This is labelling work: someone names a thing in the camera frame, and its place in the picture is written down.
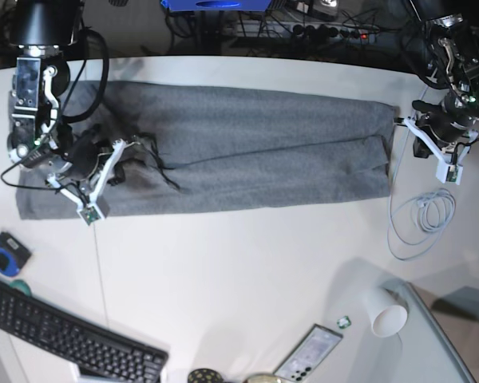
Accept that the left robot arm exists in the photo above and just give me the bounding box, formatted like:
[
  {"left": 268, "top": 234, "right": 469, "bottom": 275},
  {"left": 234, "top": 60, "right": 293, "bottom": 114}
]
[{"left": 398, "top": 1, "right": 479, "bottom": 165}]

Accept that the black keyboard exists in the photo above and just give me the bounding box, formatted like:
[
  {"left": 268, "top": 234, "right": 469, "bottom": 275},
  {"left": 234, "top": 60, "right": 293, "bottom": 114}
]
[{"left": 0, "top": 281, "right": 168, "bottom": 382}]

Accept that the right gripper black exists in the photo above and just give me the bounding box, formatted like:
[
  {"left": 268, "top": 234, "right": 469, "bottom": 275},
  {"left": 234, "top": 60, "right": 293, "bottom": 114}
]
[{"left": 49, "top": 133, "right": 126, "bottom": 188}]

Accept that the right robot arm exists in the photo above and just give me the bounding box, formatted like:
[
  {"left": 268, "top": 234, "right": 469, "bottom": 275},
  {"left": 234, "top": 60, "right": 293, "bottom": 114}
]
[{"left": 7, "top": 1, "right": 112, "bottom": 188}]

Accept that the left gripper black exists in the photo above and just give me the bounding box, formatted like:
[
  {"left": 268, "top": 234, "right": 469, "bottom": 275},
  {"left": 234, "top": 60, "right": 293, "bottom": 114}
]
[{"left": 413, "top": 101, "right": 478, "bottom": 159}]

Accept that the white paper cup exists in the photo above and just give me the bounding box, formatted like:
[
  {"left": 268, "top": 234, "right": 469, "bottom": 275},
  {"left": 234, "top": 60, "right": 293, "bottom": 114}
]
[{"left": 362, "top": 287, "right": 408, "bottom": 338}]

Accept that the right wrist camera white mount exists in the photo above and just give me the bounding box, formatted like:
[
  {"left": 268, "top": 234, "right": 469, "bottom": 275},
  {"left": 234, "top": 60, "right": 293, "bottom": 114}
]
[{"left": 46, "top": 139, "right": 137, "bottom": 225}]

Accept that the smartphone clear case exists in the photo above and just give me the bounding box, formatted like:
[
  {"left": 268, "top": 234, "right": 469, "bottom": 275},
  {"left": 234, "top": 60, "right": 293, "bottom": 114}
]
[{"left": 274, "top": 324, "right": 343, "bottom": 382}]

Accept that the grey t-shirt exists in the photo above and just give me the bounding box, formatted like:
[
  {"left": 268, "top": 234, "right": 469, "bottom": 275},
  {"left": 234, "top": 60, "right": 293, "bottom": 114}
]
[{"left": 14, "top": 79, "right": 398, "bottom": 221}]

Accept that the green tape roll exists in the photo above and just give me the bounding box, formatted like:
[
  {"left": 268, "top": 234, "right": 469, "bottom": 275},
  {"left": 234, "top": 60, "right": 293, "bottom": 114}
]
[{"left": 9, "top": 279, "right": 32, "bottom": 297}]

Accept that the gold round tin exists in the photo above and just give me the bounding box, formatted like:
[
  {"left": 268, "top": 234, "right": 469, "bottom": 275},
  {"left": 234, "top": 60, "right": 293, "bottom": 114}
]
[{"left": 243, "top": 373, "right": 282, "bottom": 383}]

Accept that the black gold dotted lid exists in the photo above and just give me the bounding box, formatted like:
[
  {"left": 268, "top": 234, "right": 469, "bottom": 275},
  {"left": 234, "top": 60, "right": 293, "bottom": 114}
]
[{"left": 188, "top": 369, "right": 224, "bottom": 383}]

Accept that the white coiled cable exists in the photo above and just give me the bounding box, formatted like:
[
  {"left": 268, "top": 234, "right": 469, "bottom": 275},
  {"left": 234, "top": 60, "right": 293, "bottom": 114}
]
[{"left": 386, "top": 85, "right": 456, "bottom": 263}]

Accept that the small green white chip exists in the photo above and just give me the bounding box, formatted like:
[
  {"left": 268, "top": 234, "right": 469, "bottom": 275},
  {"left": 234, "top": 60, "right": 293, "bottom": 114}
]
[{"left": 336, "top": 315, "right": 352, "bottom": 330}]

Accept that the blue black tape measure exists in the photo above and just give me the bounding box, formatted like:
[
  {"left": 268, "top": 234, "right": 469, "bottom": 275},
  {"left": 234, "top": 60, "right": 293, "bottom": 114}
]
[{"left": 0, "top": 231, "right": 32, "bottom": 278}]

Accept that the black power strip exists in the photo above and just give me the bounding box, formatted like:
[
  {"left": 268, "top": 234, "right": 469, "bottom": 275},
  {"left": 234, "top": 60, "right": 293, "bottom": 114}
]
[{"left": 224, "top": 19, "right": 380, "bottom": 43}]

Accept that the blue box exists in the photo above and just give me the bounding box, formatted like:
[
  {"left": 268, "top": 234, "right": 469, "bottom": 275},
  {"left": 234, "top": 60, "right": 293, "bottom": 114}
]
[{"left": 160, "top": 0, "right": 271, "bottom": 12}]

